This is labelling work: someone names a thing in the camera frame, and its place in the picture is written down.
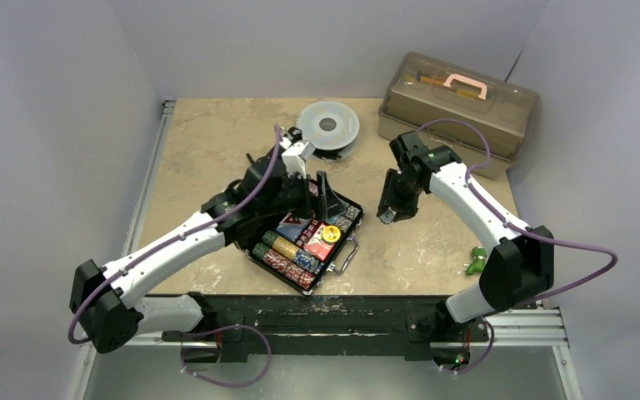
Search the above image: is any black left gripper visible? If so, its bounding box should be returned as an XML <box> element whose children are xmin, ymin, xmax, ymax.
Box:
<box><xmin>257</xmin><ymin>168</ymin><xmax>346</xmax><ymax>222</ymax></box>

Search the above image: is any yellow big blind button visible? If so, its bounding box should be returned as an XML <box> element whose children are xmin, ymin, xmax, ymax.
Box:
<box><xmin>321</xmin><ymin>225</ymin><xmax>342</xmax><ymax>244</ymax></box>

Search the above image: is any red triangular all-in marker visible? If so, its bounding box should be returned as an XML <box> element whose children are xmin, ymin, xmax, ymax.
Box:
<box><xmin>281</xmin><ymin>214</ymin><xmax>308</xmax><ymax>227</ymax></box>

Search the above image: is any blue playing card deck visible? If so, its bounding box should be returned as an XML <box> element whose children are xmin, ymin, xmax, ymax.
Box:
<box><xmin>275</xmin><ymin>213</ymin><xmax>304</xmax><ymax>243</ymax></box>

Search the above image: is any black poker set case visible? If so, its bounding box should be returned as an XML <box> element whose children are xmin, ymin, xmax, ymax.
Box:
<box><xmin>217</xmin><ymin>127</ymin><xmax>364</xmax><ymax>297</ymax></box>

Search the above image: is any white blue chip five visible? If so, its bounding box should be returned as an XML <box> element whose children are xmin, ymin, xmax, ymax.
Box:
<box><xmin>379</xmin><ymin>210</ymin><xmax>394</xmax><ymax>224</ymax></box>

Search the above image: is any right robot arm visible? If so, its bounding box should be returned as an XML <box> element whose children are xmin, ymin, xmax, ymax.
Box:
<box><xmin>377</xmin><ymin>132</ymin><xmax>554</xmax><ymax>339</ymax></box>

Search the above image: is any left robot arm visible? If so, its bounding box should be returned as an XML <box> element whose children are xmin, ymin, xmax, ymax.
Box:
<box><xmin>67</xmin><ymin>160</ymin><xmax>348</xmax><ymax>353</ymax></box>

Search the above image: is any red dice row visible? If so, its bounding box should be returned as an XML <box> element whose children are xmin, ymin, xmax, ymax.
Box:
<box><xmin>295</xmin><ymin>218</ymin><xmax>320</xmax><ymax>248</ymax></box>

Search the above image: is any green chip stack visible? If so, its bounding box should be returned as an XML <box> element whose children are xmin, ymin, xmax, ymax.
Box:
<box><xmin>329</xmin><ymin>205</ymin><xmax>362</xmax><ymax>233</ymax></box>

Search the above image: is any red playing card deck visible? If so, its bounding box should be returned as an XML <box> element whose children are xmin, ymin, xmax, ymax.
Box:
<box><xmin>303</xmin><ymin>222</ymin><xmax>340</xmax><ymax>261</ymax></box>

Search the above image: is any yellow chip stack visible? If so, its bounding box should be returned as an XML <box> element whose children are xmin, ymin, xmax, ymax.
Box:
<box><xmin>272</xmin><ymin>237</ymin><xmax>301</xmax><ymax>260</ymax></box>

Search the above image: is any dark blue chip stack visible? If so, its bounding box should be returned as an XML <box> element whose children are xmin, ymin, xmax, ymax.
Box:
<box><xmin>292</xmin><ymin>249</ymin><xmax>321</xmax><ymax>274</ymax></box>

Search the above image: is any red chip stack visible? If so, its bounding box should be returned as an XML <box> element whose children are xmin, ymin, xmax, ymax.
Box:
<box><xmin>262</xmin><ymin>249</ymin><xmax>315</xmax><ymax>290</ymax></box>

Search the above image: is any green pipe valve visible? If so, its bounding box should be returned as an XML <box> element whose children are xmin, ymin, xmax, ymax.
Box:
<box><xmin>464</xmin><ymin>246</ymin><xmax>488</xmax><ymax>275</ymax></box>

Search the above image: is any translucent brown storage box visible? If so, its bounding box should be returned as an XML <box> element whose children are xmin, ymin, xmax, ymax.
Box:
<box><xmin>377</xmin><ymin>52</ymin><xmax>540</xmax><ymax>179</ymax></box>

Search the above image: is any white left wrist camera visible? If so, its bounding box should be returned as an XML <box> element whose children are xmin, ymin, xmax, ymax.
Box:
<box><xmin>281</xmin><ymin>138</ymin><xmax>315</xmax><ymax>178</ymax></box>

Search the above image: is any white perforated cable spool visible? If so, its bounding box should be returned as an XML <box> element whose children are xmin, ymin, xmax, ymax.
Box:
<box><xmin>296</xmin><ymin>100</ymin><xmax>360</xmax><ymax>161</ymax></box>

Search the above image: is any pink box handle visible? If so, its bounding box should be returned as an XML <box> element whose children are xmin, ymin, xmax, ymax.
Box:
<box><xmin>442</xmin><ymin>73</ymin><xmax>488</xmax><ymax>101</ymax></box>

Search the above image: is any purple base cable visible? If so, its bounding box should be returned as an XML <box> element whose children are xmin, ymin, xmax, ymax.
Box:
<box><xmin>180</xmin><ymin>322</ymin><xmax>273</xmax><ymax>388</ymax></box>

